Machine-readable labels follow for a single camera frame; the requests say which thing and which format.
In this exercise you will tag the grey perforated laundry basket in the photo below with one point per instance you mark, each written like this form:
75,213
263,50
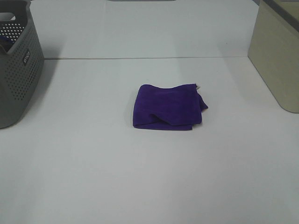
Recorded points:
22,65

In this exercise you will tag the beige storage bin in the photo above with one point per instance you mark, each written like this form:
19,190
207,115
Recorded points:
274,50

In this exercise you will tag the purple towel in basket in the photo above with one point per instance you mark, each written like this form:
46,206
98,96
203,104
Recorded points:
6,43

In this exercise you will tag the purple towel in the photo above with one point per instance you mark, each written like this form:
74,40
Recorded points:
6,43
175,109

